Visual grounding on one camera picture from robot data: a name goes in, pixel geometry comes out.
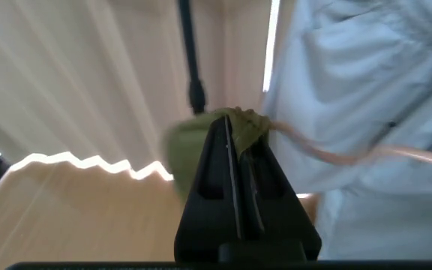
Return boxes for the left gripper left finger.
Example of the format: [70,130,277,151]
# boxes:
[173,115,242,263]

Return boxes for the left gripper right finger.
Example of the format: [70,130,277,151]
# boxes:
[238,134,323,263]

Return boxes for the green garment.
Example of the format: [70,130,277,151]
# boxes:
[162,106,274,206]

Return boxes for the pink clothes hanger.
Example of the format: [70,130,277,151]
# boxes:
[270,120,432,172]

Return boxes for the pale grey shorts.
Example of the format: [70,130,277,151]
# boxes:
[262,0,432,261]

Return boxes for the black clothes rack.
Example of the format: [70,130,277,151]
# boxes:
[176,0,207,116]

